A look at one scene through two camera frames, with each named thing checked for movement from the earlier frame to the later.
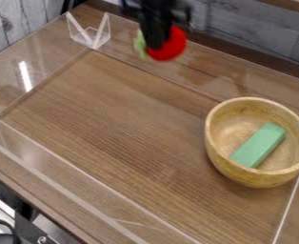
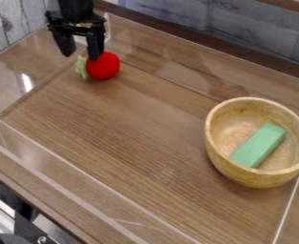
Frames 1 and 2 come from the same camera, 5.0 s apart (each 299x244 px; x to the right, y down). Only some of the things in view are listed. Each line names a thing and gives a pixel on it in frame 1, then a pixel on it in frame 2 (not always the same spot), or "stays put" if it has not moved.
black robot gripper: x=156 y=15 → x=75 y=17
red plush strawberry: x=174 y=47 → x=104 y=68
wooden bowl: x=232 y=122 stays put
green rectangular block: x=258 y=145 stays put
